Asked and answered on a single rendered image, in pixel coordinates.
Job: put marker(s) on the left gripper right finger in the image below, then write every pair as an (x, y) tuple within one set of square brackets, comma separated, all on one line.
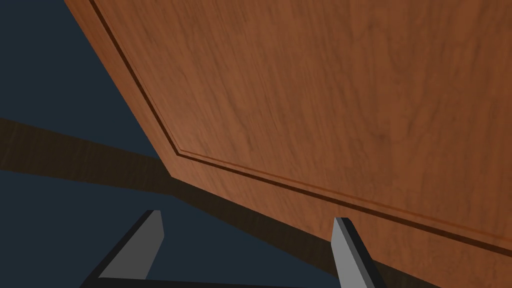
[(352, 256)]

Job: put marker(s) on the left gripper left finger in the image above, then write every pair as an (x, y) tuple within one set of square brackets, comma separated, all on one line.
[(134, 252)]

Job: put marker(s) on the brown wooden door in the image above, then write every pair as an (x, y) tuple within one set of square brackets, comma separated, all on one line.
[(320, 100)]

